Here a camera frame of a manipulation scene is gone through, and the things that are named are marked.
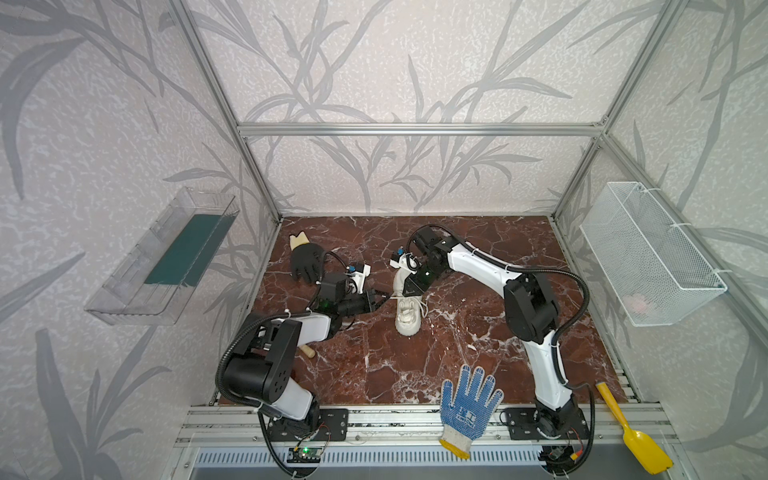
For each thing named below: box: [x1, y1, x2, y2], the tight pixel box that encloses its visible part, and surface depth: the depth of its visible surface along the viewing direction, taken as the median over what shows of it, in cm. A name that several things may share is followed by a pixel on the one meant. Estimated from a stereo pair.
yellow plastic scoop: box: [596, 382, 674, 475], surface depth 72 cm
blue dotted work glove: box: [439, 364, 505, 459], surface depth 77 cm
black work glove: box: [289, 231, 324, 284], surface depth 110 cm
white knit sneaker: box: [382, 269, 429, 337], surface depth 90 cm
